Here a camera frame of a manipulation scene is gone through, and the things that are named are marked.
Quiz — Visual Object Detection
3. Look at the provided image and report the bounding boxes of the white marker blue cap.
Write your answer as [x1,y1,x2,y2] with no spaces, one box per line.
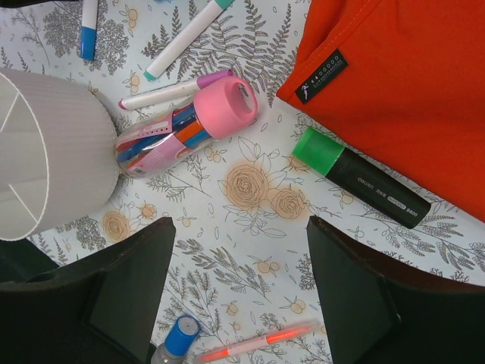
[80,0,99,61]

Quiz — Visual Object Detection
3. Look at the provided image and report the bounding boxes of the pink cap marker bottle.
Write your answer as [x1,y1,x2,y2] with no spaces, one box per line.
[114,76,258,178]

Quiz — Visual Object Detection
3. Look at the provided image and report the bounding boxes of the white round divided organizer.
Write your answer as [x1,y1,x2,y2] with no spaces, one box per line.
[1,68,119,241]

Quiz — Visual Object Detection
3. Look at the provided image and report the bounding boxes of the floral patterned table mat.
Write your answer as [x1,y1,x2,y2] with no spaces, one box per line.
[1,1,484,353]

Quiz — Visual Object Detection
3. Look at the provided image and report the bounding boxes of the blue cap grey glue stick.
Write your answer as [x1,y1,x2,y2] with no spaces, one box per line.
[150,315,200,364]

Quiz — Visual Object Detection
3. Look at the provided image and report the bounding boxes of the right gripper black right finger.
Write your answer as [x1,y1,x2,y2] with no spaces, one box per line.
[307,216,484,363]

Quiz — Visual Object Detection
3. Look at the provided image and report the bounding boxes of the orange thin pen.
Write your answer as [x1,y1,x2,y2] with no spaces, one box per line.
[194,321,320,363]

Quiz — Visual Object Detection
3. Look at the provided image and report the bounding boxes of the white marker purple cap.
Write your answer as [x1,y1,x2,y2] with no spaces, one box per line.
[118,69,234,111]

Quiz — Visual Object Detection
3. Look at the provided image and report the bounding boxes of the orange folded cloth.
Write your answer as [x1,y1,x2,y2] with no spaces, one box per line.
[277,1,484,219]

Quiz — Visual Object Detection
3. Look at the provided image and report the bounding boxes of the green cap black highlighter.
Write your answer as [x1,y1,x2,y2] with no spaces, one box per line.
[293,127,431,228]

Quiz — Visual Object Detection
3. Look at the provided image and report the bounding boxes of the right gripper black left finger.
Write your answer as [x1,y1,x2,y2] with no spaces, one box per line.
[1,218,176,363]

